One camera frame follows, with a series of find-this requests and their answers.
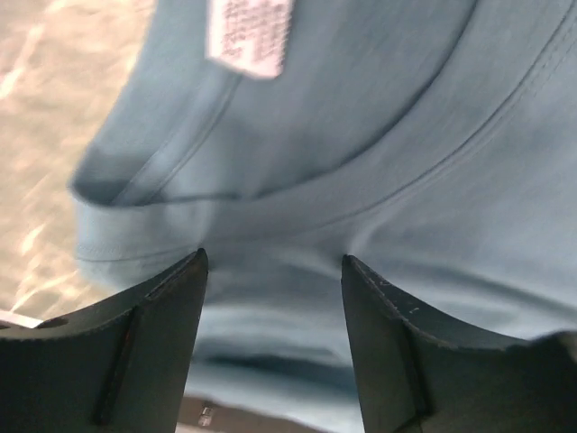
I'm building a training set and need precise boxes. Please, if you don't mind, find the blue-grey t shirt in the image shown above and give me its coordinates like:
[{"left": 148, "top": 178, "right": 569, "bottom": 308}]
[{"left": 70, "top": 1, "right": 576, "bottom": 432}]

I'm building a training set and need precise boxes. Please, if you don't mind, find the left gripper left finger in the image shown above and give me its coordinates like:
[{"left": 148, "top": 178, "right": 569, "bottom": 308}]
[{"left": 1, "top": 250, "right": 208, "bottom": 432}]

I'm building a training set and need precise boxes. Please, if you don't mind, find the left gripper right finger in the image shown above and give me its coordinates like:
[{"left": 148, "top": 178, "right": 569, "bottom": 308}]
[{"left": 341, "top": 255, "right": 576, "bottom": 432}]

